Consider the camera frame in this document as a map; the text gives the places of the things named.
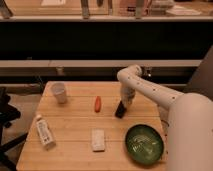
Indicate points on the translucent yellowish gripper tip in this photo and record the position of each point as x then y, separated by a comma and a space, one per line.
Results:
126, 103

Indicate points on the black eraser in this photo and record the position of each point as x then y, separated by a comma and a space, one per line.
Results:
120, 111

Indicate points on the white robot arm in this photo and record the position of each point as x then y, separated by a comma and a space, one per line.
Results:
190, 131

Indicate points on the orange carrot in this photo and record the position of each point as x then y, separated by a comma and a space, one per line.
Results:
97, 106

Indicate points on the white sponge block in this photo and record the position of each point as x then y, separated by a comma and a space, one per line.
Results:
98, 140

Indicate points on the green bowl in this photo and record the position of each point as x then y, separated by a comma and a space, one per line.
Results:
144, 144

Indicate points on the white paper cup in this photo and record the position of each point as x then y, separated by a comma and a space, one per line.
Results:
59, 92

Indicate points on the white tube bottle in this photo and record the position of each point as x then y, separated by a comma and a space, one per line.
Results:
44, 133

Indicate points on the wooden shelf rack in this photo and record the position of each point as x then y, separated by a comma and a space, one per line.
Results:
35, 36

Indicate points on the black chair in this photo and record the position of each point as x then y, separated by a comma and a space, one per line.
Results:
7, 114

